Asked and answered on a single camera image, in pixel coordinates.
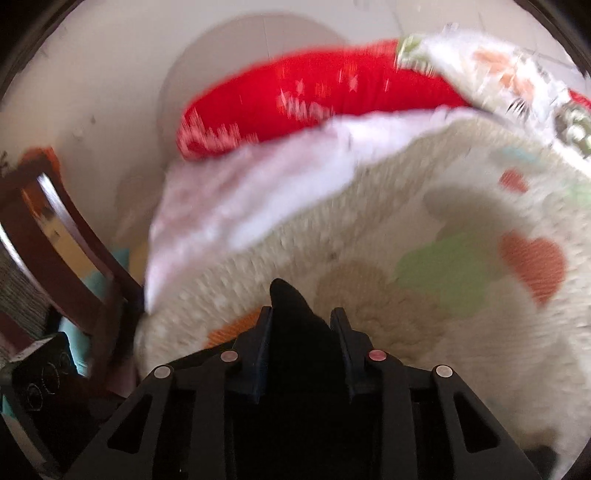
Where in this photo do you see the dark wooden chair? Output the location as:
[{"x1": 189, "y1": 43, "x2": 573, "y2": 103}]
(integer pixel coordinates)
[{"x1": 0, "y1": 148, "x2": 145, "y2": 402}]

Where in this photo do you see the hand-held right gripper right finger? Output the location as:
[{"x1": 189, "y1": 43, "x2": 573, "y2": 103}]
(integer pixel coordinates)
[{"x1": 329, "y1": 307, "x2": 542, "y2": 480}]

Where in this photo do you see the green patterned bolster pillow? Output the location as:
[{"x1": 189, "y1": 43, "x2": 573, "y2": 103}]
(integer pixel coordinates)
[{"x1": 551, "y1": 104, "x2": 591, "y2": 155}]

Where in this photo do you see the white floral pillow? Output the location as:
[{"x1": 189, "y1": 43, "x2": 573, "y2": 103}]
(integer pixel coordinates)
[{"x1": 394, "y1": 30, "x2": 591, "y2": 139}]

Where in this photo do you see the red printed pillow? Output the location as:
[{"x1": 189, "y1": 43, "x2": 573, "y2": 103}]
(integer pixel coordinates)
[{"x1": 175, "y1": 39, "x2": 591, "y2": 161}]

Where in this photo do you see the white pink blanket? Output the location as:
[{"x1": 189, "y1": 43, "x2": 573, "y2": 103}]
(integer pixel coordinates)
[{"x1": 144, "y1": 107, "x2": 472, "y2": 315}]

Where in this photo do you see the heart print quilt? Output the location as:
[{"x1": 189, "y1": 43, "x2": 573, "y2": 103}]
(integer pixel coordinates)
[{"x1": 134, "y1": 111, "x2": 591, "y2": 476}]

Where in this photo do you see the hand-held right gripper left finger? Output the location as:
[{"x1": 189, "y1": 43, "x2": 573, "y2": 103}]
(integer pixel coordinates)
[{"x1": 65, "y1": 305, "x2": 274, "y2": 480}]

